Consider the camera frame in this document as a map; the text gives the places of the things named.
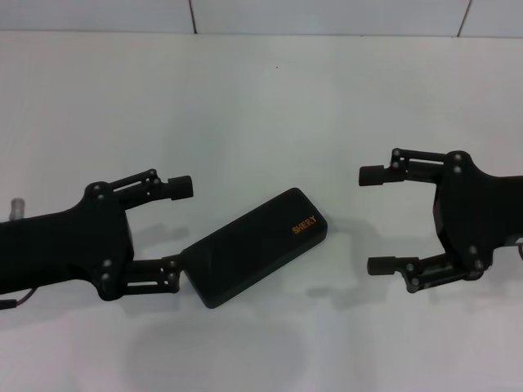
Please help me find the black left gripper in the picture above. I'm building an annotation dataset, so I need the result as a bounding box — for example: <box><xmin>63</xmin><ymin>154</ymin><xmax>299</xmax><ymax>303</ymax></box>
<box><xmin>0</xmin><ymin>182</ymin><xmax>184</xmax><ymax>303</ymax></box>

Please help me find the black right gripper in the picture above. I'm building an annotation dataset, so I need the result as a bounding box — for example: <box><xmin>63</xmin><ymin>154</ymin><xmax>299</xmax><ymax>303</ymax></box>
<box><xmin>358</xmin><ymin>147</ymin><xmax>523</xmax><ymax>295</ymax></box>

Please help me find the black glasses case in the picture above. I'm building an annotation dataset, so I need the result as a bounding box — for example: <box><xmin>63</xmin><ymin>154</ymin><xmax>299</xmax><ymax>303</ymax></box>
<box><xmin>179</xmin><ymin>187</ymin><xmax>329</xmax><ymax>310</ymax></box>

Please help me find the grey left wrist connector stub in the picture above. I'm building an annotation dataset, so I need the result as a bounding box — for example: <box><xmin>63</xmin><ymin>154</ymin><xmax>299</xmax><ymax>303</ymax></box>
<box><xmin>8</xmin><ymin>197</ymin><xmax>28</xmax><ymax>221</ymax></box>

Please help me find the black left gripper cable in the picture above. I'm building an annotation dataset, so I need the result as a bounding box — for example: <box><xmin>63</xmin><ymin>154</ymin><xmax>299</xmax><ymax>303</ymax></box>
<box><xmin>0</xmin><ymin>287</ymin><xmax>38</xmax><ymax>310</ymax></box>

